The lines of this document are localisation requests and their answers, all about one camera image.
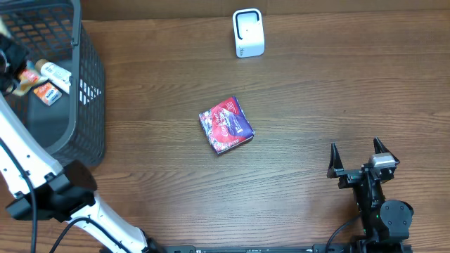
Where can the red purple sanitary pad pack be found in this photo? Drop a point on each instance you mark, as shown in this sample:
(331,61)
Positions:
(226,126)

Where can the yellow snack bag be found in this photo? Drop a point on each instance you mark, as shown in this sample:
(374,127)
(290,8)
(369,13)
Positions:
(29,78)

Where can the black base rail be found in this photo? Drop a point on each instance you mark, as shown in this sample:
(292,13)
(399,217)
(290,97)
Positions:
(317,248)

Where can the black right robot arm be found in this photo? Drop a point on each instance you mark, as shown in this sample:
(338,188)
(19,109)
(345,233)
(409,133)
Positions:
(385,222)

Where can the white gold-capped shampoo bottle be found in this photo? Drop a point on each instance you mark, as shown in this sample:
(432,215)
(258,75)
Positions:
(56,74)

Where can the white barcode scanner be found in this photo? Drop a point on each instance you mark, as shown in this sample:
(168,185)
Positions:
(248,32)

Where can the orange tissue pack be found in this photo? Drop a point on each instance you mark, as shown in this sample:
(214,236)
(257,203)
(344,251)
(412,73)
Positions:
(47,93)

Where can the dark grey plastic basket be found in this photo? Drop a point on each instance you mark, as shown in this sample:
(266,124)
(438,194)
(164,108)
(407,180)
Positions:
(73,128)

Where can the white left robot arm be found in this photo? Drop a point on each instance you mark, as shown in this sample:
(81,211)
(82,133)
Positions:
(43,188)

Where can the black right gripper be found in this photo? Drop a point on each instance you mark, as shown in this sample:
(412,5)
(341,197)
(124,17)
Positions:
(349,176)

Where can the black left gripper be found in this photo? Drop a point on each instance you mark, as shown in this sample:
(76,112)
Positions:
(20,52)

